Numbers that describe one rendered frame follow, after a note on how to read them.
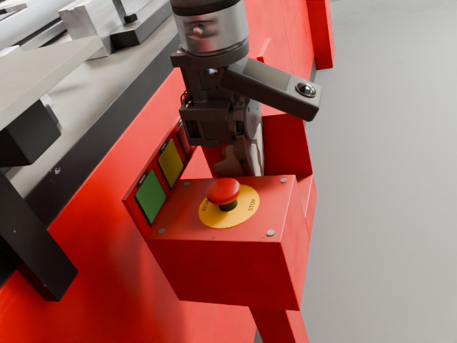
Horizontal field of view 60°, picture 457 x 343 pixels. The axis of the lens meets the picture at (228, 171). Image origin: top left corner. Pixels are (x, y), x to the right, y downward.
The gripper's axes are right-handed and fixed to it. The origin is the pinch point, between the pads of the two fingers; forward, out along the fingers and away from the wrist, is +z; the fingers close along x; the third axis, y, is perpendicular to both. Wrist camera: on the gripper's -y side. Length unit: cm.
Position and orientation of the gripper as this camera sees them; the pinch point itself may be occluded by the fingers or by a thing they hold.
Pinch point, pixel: (259, 181)
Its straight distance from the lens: 55.2
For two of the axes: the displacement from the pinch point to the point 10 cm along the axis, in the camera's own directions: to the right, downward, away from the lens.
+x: -2.6, 6.3, -7.3
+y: -9.5, -0.2, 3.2
